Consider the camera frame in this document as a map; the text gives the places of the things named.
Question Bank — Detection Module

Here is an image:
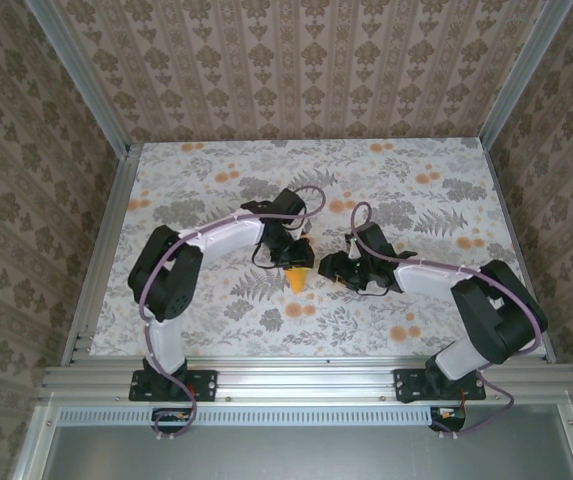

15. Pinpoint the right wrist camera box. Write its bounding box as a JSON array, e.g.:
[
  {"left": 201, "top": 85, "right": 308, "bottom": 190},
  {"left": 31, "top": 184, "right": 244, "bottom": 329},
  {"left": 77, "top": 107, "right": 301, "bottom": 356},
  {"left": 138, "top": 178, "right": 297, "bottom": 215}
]
[{"left": 353, "top": 223, "right": 393, "bottom": 260}]

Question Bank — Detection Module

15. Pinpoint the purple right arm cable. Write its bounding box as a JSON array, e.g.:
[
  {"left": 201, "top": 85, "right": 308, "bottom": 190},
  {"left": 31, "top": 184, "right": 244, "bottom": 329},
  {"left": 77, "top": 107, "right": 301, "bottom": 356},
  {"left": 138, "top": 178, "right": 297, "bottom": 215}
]
[{"left": 350, "top": 201, "right": 545, "bottom": 441}]

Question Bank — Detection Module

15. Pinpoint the small black connector box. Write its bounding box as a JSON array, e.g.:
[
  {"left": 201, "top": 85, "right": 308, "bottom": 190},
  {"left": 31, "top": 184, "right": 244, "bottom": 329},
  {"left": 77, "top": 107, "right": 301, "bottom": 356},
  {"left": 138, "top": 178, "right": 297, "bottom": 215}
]
[
  {"left": 429, "top": 405, "right": 468, "bottom": 434},
  {"left": 151, "top": 407, "right": 198, "bottom": 434}
]

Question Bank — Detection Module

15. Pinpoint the aluminium frame post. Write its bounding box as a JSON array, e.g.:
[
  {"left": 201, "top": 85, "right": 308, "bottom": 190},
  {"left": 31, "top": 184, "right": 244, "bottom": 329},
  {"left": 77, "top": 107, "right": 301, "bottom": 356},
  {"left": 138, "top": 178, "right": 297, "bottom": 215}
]
[
  {"left": 478, "top": 0, "right": 573, "bottom": 147},
  {"left": 24, "top": 0, "right": 133, "bottom": 157}
]

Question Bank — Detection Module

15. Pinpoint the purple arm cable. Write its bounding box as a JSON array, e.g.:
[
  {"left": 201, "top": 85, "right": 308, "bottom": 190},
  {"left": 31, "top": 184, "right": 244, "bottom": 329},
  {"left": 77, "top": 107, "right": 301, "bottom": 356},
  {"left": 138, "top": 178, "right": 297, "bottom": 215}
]
[
  {"left": 350, "top": 201, "right": 545, "bottom": 441},
  {"left": 138, "top": 185, "right": 326, "bottom": 442}
]

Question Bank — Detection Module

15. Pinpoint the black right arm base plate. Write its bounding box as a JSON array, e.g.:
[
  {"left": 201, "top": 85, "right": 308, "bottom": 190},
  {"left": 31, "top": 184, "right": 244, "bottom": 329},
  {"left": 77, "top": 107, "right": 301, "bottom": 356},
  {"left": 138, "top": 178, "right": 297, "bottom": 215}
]
[{"left": 394, "top": 368, "right": 486, "bottom": 404}]

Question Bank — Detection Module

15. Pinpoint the slotted grey cable duct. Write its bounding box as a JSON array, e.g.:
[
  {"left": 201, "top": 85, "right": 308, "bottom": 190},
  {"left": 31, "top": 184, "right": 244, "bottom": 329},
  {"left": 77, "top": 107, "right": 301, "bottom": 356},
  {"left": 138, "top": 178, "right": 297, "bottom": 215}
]
[{"left": 58, "top": 405, "right": 468, "bottom": 426}]

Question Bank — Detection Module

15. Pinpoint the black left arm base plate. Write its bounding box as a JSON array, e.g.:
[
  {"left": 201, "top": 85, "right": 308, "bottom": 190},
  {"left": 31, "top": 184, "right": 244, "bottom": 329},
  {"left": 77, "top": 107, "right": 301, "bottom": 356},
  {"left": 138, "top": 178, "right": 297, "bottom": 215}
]
[{"left": 129, "top": 368, "right": 218, "bottom": 403}]

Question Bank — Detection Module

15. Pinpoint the aluminium mounting rail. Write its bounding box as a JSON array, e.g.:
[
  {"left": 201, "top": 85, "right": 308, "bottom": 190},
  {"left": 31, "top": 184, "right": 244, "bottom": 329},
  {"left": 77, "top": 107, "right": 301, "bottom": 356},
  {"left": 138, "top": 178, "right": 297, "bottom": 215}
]
[{"left": 40, "top": 363, "right": 573, "bottom": 404}]

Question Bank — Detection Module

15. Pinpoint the floral patterned table cover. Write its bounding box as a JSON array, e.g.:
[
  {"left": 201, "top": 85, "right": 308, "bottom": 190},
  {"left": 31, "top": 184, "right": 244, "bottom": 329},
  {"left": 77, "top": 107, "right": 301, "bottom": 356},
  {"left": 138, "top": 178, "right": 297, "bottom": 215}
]
[{"left": 88, "top": 139, "right": 548, "bottom": 359}]

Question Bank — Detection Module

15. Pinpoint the grey metal panel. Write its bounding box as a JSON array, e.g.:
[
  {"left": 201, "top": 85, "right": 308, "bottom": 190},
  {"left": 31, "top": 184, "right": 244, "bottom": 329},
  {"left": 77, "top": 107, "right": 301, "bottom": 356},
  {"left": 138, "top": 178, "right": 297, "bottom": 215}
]
[{"left": 13, "top": 403, "right": 573, "bottom": 480}]

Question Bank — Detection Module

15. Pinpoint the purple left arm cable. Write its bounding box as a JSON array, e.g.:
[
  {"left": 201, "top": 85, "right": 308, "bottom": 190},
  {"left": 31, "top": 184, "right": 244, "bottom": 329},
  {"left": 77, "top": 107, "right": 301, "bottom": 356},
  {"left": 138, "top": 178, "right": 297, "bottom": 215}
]
[{"left": 138, "top": 185, "right": 326, "bottom": 442}]

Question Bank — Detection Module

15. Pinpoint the orange square paper sheet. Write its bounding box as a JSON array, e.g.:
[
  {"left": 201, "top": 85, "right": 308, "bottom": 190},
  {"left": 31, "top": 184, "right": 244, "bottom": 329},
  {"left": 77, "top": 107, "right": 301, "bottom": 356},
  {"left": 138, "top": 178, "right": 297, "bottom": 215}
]
[{"left": 285, "top": 232, "right": 314, "bottom": 295}]

